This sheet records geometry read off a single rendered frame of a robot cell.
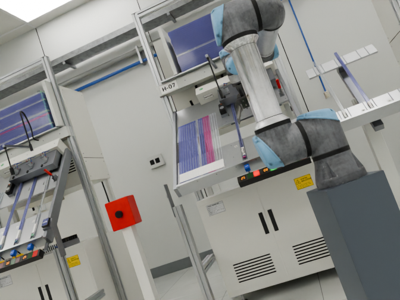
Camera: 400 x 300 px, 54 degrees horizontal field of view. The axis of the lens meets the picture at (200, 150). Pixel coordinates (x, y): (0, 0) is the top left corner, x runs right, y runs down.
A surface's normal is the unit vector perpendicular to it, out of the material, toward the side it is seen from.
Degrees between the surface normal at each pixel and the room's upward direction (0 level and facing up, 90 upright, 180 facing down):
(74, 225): 90
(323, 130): 90
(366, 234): 90
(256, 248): 90
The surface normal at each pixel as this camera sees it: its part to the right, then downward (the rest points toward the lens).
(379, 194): 0.04, -0.12
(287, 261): -0.22, -0.02
